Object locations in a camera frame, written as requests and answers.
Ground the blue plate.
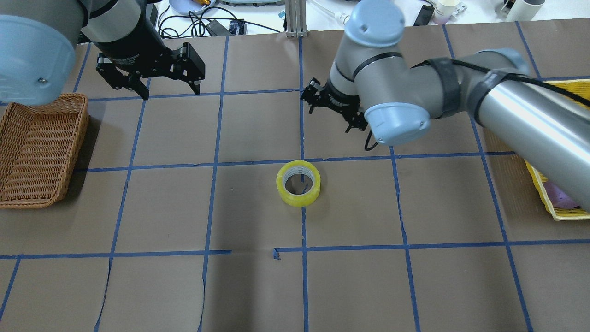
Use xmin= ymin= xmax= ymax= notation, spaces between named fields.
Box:
xmin=168 ymin=0 xmax=217 ymax=16

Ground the yellow plastic basket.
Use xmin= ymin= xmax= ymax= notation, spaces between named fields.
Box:
xmin=525 ymin=78 xmax=590 ymax=221

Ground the purple sponge block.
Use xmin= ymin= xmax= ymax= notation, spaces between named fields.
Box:
xmin=543 ymin=181 xmax=580 ymax=209

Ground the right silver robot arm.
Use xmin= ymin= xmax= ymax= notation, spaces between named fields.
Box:
xmin=301 ymin=0 xmax=590 ymax=209

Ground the white light bulb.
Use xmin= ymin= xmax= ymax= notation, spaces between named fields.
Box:
xmin=333 ymin=12 xmax=350 ymax=26

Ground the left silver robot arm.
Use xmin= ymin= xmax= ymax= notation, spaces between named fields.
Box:
xmin=0 ymin=0 xmax=205 ymax=106

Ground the black white mug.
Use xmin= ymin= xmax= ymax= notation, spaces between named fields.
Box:
xmin=499 ymin=0 xmax=546 ymax=22

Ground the yellow tape roll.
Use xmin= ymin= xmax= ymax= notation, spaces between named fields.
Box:
xmin=276 ymin=160 xmax=321 ymax=208

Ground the aluminium frame post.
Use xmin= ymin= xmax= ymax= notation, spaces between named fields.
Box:
xmin=284 ymin=0 xmax=308 ymax=38

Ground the lavender white cup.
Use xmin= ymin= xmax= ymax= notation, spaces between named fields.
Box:
xmin=432 ymin=0 xmax=460 ymax=25

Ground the black power adapter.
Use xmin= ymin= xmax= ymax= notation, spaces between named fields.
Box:
xmin=205 ymin=20 xmax=232 ymax=36

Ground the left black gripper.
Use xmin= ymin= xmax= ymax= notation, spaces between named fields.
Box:
xmin=95 ymin=18 xmax=205 ymax=101

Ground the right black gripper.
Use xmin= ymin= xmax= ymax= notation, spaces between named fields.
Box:
xmin=301 ymin=78 xmax=367 ymax=134

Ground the brown wicker basket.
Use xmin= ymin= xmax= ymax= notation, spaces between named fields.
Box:
xmin=0 ymin=93 xmax=90 ymax=209

